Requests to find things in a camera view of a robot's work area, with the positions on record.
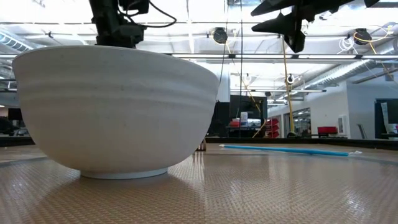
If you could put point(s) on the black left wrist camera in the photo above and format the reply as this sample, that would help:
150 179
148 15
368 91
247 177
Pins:
136 5

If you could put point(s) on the black aluminium table frame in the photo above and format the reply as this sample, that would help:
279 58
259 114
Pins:
280 140

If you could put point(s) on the black cabinet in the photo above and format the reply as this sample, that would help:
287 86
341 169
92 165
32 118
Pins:
224 115

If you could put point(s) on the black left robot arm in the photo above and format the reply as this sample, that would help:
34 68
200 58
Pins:
104 11

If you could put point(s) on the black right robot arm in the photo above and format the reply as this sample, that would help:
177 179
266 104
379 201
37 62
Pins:
371 2

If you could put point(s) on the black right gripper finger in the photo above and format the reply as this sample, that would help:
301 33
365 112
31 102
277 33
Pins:
292 28
276 6

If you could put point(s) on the brown mat with grey border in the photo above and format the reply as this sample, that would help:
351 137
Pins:
217 193

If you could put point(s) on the red storage bins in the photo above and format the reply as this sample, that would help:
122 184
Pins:
273 128

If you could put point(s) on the red box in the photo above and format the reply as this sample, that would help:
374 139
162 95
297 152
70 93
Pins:
327 130

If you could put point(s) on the blue drinking straw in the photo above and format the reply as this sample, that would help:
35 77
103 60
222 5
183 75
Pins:
289 150

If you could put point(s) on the white ceramic bowl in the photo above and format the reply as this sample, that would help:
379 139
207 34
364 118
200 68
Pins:
115 112

